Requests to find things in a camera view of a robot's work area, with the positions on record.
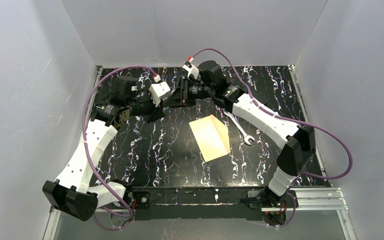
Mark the aluminium front rail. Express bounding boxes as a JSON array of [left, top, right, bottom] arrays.
[[42, 186, 348, 215]]

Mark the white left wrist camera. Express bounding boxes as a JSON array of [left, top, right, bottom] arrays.
[[149, 81, 171, 107]]

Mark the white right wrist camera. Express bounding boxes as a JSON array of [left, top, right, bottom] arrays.
[[182, 61, 199, 81]]

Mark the silver wrench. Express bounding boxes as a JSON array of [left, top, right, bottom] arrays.
[[223, 110, 255, 146]]

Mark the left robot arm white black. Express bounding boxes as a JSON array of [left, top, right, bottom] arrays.
[[42, 74, 171, 221]]

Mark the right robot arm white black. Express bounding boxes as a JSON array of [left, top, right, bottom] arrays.
[[166, 57, 316, 199]]

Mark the cream envelope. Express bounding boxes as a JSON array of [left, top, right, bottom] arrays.
[[189, 115, 231, 163]]

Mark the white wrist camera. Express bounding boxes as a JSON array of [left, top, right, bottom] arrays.
[[149, 81, 171, 107], [182, 61, 199, 81]]

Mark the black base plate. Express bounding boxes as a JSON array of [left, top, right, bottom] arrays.
[[100, 187, 299, 221]]

